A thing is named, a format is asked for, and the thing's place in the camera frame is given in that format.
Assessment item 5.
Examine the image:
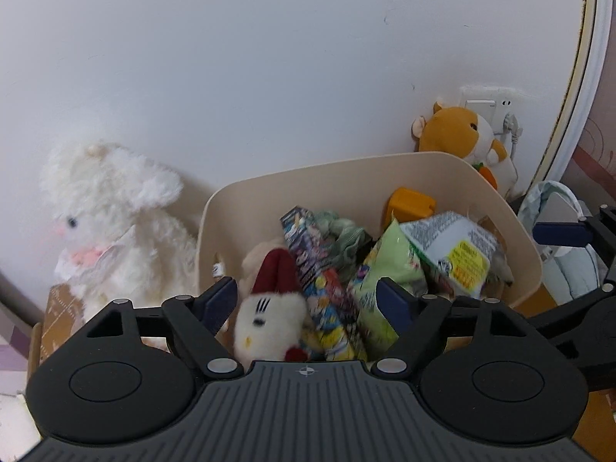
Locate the silver snack packet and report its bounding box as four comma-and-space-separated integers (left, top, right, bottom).
399, 210, 502, 300

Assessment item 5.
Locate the light green snack packet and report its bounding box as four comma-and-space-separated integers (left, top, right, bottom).
346, 218, 429, 357

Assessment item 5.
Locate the light blue blanket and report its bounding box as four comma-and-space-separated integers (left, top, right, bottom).
517, 180, 603, 307

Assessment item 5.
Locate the green sock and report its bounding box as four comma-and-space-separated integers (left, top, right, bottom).
312, 207, 374, 271

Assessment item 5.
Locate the white door frame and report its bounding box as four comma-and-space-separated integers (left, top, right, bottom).
529, 0, 616, 198

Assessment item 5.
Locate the white fluffy lamb plush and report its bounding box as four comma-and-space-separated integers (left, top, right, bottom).
40, 140, 201, 328

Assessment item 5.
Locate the beige plastic basket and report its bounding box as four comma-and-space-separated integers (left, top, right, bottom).
196, 151, 544, 311

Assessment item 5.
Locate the colourful cartoon packet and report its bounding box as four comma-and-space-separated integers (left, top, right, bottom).
300, 269, 369, 363

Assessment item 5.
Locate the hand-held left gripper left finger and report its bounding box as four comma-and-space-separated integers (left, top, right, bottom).
85, 276, 245, 381

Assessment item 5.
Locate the orange box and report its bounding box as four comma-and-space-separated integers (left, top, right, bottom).
382, 187, 438, 232

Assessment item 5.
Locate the orange hamster plush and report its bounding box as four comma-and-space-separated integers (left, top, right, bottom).
411, 99, 519, 201

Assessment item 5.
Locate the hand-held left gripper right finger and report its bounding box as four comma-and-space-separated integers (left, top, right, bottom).
370, 276, 531, 378

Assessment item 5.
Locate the wooden desktop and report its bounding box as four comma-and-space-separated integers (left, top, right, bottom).
26, 281, 616, 462

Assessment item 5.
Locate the white wall socket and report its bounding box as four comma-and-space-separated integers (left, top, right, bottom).
459, 85, 523, 155

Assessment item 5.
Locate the white plush with red hat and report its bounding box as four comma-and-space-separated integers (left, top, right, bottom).
233, 247, 309, 363

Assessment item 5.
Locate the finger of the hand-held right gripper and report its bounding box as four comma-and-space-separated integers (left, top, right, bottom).
526, 284, 616, 362
532, 205, 616, 285

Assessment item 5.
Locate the white plug with cable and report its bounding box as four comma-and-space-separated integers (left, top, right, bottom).
502, 111, 525, 162

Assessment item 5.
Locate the small white fluffy plush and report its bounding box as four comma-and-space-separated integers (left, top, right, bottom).
483, 249, 516, 295

